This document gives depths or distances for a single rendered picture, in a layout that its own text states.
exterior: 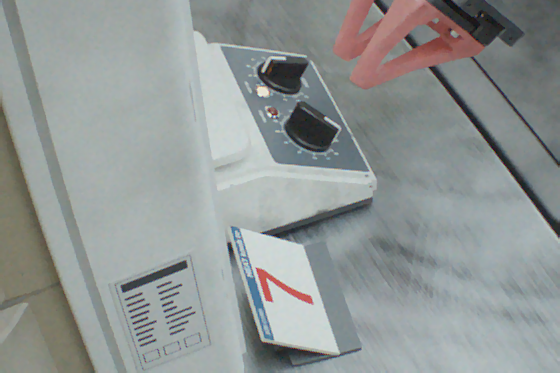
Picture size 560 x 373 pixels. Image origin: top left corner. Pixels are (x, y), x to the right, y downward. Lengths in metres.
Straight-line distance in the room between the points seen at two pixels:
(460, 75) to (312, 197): 0.70
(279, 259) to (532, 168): 0.64
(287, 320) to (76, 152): 0.55
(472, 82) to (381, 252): 0.68
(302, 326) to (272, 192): 0.09
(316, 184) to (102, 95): 0.60
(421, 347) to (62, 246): 0.56
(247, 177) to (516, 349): 0.20
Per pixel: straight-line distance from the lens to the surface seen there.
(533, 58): 1.50
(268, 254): 0.78
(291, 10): 0.97
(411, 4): 0.67
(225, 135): 0.76
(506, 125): 1.42
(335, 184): 0.79
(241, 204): 0.78
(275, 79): 0.84
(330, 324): 0.77
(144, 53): 0.19
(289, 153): 0.78
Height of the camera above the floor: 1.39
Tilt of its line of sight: 48 degrees down
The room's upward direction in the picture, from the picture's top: 6 degrees counter-clockwise
